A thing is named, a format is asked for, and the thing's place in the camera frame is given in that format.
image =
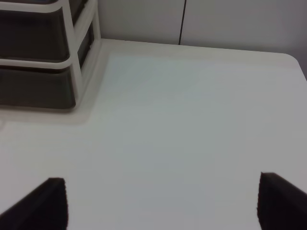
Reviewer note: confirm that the dark translucent bottom drawer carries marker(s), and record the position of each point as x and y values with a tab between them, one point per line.
37	88

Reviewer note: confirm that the dark translucent drawer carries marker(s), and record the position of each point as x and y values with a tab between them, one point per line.
33	36
37	88

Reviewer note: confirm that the dark translucent middle drawer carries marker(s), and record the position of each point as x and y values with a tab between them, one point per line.
33	36

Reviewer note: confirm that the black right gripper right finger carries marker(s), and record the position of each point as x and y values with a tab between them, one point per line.
281	205

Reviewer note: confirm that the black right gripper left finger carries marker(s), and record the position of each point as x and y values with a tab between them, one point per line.
44	208

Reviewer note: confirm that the white drawer cabinet frame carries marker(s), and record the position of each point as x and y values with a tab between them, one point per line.
84	39

